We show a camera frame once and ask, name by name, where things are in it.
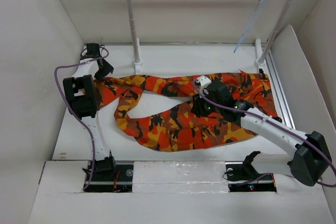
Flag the aluminium side rail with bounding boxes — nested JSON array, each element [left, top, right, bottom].
[[266, 51, 295, 129]]

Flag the white foam board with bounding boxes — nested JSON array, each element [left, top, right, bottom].
[[271, 25, 335, 163]]

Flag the blue wire hanger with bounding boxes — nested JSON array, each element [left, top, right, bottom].
[[233, 0, 268, 54]]

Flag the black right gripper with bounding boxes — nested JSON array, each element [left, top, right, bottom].
[[190, 88, 223, 118]]

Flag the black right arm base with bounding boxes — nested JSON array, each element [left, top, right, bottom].
[[222, 161, 277, 193]]

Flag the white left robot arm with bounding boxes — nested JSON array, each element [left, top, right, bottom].
[[61, 43, 117, 182]]

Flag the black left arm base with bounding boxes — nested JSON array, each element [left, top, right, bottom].
[[82, 163, 134, 193]]

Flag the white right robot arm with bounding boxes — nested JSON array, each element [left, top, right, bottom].
[[192, 76, 335, 187]]

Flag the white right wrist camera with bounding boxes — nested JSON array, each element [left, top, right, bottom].
[[195, 76, 212, 94]]

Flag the orange camouflage trousers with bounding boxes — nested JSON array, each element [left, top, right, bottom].
[[93, 69, 279, 153]]

